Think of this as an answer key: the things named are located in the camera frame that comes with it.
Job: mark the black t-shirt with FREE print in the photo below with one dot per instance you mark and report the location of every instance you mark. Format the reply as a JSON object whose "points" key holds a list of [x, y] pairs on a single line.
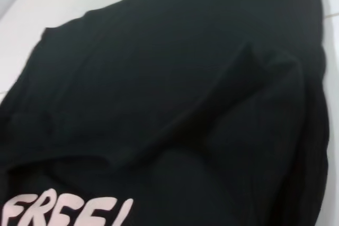
{"points": [[172, 91]]}

